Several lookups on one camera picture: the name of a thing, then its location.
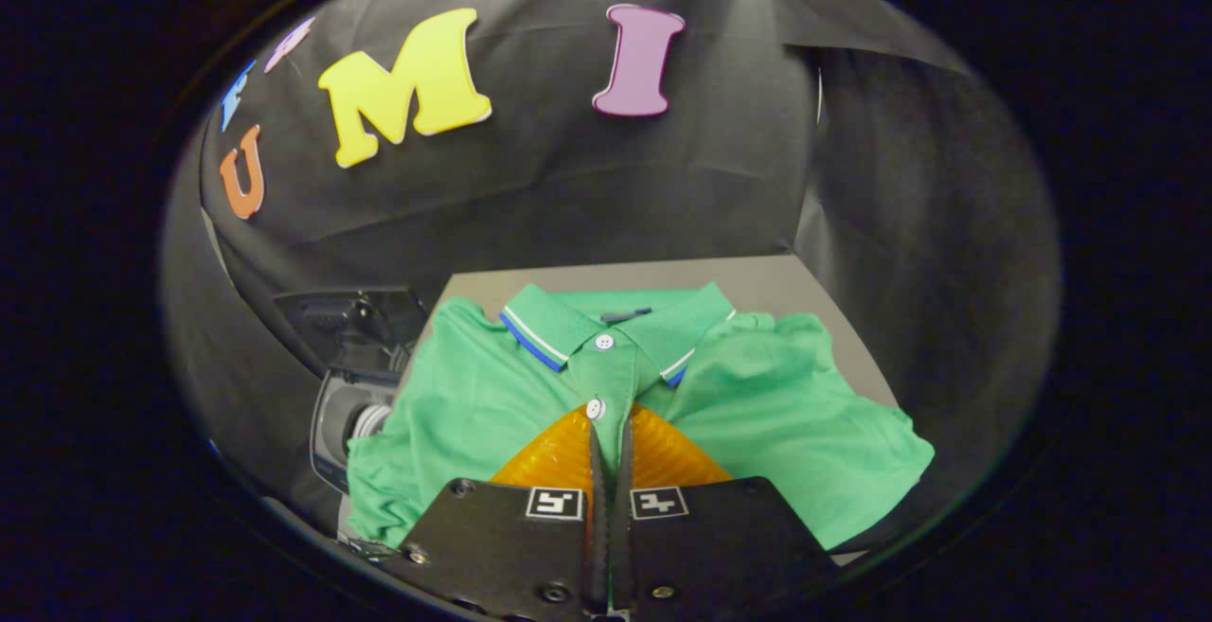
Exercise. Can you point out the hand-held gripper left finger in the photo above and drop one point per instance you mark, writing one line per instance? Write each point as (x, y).
(492, 546)

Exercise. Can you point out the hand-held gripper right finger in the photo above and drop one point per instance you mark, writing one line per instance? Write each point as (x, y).
(710, 546)

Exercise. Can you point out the green polo shirt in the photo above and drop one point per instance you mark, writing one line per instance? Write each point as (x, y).
(757, 414)

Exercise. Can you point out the dark washing machine lid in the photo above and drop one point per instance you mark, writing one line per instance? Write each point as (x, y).
(350, 319)

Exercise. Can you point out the beige cabinet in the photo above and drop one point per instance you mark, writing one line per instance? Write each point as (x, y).
(795, 286)

